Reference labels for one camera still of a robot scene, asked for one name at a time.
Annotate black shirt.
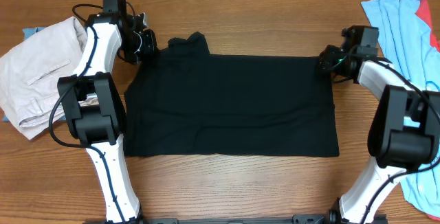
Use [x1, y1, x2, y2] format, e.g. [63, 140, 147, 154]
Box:
[124, 33, 340, 157]

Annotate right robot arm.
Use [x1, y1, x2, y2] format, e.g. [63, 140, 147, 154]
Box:
[318, 25, 439, 224]

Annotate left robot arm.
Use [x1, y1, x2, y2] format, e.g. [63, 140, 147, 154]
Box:
[55, 0, 159, 223]

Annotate light blue t-shirt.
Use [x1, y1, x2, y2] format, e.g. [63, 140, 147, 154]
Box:
[361, 0, 439, 219]

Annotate blue folded jeans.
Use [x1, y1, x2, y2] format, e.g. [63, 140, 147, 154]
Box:
[1, 27, 74, 127]

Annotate beige folded trousers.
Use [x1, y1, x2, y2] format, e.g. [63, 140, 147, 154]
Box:
[1, 17, 87, 139]

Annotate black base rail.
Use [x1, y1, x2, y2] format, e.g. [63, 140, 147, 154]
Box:
[84, 212, 388, 224]

